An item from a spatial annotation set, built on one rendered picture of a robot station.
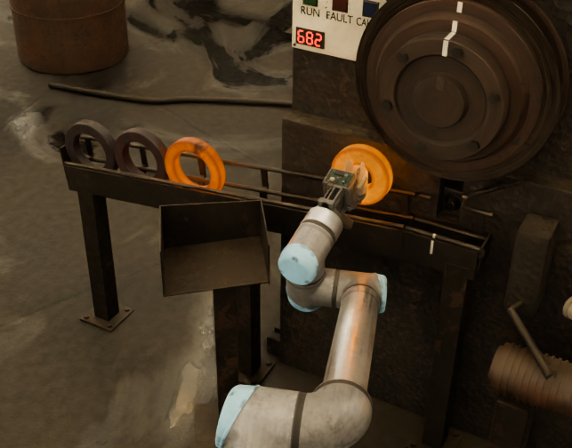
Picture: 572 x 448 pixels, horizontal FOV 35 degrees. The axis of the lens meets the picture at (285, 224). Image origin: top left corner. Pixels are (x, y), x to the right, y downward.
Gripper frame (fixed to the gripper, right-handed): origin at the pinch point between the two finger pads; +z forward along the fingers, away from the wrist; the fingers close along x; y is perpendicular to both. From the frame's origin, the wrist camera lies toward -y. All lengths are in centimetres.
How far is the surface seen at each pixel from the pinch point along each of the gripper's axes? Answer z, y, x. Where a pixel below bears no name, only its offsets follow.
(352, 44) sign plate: 19.2, 21.7, 9.4
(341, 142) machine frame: 8.7, -2.2, 9.9
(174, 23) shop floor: 199, -142, 217
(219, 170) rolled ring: -2.3, -13.0, 42.7
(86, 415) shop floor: -60, -70, 68
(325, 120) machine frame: 13.6, -0.7, 16.7
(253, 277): -30.3, -15.8, 17.3
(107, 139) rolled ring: -2, -14, 81
